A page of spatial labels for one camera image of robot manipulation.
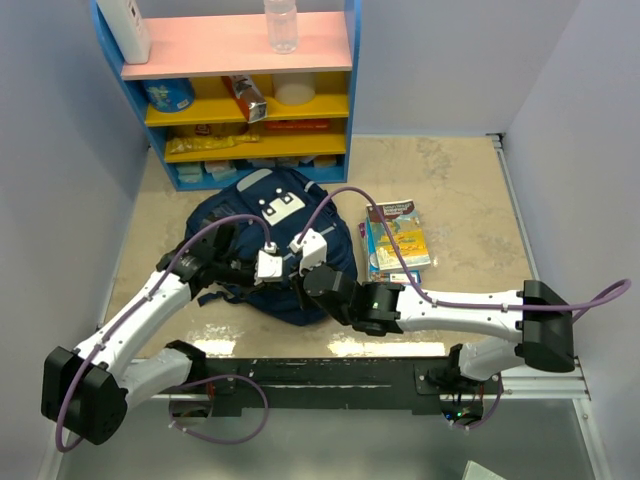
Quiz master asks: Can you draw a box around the clear plastic water bottle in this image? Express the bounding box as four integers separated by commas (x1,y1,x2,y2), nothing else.
263,0,298,54

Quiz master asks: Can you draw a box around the yellow snack packet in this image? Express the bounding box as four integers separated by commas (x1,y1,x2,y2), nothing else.
166,133,261,154

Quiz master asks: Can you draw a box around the white paper corner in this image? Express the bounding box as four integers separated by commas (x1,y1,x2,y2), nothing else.
462,460,504,480

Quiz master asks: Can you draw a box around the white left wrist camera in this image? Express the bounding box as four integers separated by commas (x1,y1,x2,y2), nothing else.
254,242,284,285

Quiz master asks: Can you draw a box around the white rectangular box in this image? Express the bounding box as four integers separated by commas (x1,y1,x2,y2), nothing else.
96,0,152,65

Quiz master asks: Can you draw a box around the colourful children's book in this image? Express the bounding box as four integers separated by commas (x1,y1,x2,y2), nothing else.
366,199,431,272

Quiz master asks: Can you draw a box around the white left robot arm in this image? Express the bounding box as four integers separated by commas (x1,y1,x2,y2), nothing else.
41,214,273,453

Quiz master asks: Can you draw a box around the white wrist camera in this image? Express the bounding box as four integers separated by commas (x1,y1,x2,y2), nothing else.
289,229,328,276
254,242,284,285

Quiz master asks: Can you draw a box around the white round container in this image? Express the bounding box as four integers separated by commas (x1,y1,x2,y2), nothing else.
272,72,316,106

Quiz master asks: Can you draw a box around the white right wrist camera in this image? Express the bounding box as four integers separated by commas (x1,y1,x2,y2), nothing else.
289,229,328,276

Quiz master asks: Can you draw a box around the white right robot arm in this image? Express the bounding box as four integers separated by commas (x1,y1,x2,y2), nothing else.
302,265,574,393

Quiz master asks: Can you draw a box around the blue children's book underneath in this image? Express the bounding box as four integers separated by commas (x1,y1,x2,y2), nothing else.
358,221,410,285

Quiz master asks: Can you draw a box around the blue wooden shelf unit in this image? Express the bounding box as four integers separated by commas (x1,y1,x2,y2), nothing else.
90,1,362,191

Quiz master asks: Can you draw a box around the orange snack bag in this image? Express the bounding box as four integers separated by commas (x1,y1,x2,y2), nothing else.
221,75,268,124

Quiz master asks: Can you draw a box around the navy blue student backpack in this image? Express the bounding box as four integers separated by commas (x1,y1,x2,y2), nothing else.
185,168,358,326

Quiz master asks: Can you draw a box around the blue round tin can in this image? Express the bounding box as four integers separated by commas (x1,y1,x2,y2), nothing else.
142,78,196,113

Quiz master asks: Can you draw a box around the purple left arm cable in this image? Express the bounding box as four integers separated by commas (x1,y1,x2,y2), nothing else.
54,213,277,453

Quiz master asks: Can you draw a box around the orange flat box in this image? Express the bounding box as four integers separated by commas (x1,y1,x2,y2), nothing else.
263,119,331,132

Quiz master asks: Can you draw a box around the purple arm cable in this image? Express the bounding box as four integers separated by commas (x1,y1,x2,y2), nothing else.
294,186,633,430
54,213,277,453

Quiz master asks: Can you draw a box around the aluminium frame rail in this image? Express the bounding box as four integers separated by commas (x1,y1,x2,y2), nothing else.
502,359,591,400

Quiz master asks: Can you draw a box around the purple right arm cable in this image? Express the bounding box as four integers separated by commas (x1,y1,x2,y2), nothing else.
294,186,633,430

